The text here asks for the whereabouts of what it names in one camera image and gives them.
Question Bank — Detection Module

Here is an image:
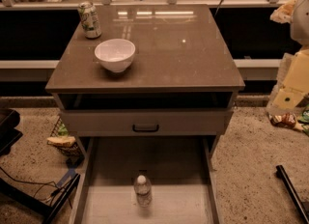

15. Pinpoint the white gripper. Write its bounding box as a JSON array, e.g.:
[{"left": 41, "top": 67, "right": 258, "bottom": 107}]
[{"left": 273, "top": 48, "right": 309, "bottom": 110}]

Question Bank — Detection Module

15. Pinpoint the clear plastic water bottle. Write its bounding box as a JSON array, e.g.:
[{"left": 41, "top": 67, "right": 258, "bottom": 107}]
[{"left": 134, "top": 175, "right": 152, "bottom": 208}]

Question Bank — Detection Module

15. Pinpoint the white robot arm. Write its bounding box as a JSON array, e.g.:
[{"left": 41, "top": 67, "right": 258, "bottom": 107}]
[{"left": 270, "top": 0, "right": 309, "bottom": 112}]

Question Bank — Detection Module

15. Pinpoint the closed top drawer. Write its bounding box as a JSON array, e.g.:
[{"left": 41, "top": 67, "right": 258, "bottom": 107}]
[{"left": 60, "top": 110, "right": 233, "bottom": 137}]

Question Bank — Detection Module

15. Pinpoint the open middle drawer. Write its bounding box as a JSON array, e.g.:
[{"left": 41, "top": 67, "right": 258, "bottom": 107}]
[{"left": 70, "top": 137, "right": 223, "bottom": 224}]

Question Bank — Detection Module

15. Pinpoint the grey drawer cabinet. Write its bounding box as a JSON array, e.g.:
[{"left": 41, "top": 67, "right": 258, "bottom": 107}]
[{"left": 46, "top": 5, "right": 244, "bottom": 151}]

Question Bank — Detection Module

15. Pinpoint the green snack bag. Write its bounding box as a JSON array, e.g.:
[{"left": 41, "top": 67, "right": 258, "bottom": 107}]
[{"left": 297, "top": 104, "right": 309, "bottom": 136}]

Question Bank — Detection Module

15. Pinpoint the brown snack bag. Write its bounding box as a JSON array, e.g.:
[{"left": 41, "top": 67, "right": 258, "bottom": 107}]
[{"left": 268, "top": 113, "right": 303, "bottom": 131}]

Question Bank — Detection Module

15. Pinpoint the black bar right floor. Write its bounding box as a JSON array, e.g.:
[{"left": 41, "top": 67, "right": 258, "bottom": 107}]
[{"left": 276, "top": 165, "right": 309, "bottom": 224}]

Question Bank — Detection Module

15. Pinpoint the white ceramic bowl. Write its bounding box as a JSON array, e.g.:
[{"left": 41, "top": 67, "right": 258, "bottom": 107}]
[{"left": 95, "top": 39, "right": 135, "bottom": 72}]

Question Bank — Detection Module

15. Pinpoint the green white soda can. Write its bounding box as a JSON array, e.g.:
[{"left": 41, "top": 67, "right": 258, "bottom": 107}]
[{"left": 78, "top": 1, "right": 101, "bottom": 39}]

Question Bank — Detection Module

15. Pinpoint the blue tape strip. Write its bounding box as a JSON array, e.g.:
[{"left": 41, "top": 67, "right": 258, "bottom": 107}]
[{"left": 57, "top": 168, "right": 75, "bottom": 187}]

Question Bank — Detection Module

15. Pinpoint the black stand left floor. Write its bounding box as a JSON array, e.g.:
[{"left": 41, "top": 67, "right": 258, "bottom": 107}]
[{"left": 0, "top": 174, "right": 80, "bottom": 224}]

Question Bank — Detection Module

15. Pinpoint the black chair base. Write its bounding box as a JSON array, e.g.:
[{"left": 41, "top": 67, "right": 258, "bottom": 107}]
[{"left": 0, "top": 109, "right": 22, "bottom": 155}]

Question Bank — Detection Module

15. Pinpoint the black drawer handle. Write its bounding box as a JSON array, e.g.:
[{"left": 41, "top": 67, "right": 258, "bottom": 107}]
[{"left": 132, "top": 124, "right": 159, "bottom": 132}]

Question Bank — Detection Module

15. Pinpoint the wire basket with snacks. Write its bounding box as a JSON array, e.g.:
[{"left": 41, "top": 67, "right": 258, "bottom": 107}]
[{"left": 46, "top": 118, "right": 82, "bottom": 156}]

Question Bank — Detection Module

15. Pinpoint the black cable on floor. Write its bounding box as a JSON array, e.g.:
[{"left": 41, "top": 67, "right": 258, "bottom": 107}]
[{"left": 0, "top": 166, "right": 73, "bottom": 208}]

